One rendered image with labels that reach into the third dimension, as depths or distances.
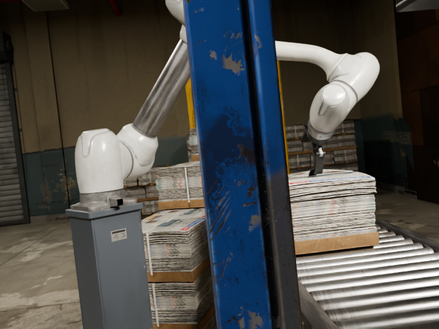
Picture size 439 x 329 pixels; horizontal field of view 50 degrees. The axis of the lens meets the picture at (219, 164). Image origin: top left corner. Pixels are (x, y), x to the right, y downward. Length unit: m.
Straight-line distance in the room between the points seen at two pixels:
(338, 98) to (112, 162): 0.78
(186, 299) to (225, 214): 1.68
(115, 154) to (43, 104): 7.72
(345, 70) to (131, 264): 0.96
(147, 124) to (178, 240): 0.54
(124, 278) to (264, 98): 1.33
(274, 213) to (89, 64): 8.95
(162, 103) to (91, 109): 7.50
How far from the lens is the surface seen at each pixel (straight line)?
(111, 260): 1.67
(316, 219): 1.54
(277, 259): 0.45
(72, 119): 9.31
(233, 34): 0.45
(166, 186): 2.66
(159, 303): 2.17
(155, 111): 1.78
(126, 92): 9.17
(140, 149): 1.79
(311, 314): 1.08
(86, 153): 1.66
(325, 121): 1.43
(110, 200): 1.64
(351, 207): 1.57
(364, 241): 1.60
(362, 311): 1.11
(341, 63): 1.51
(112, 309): 1.71
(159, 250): 2.09
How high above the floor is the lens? 1.19
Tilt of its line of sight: 3 degrees down
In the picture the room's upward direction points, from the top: 6 degrees counter-clockwise
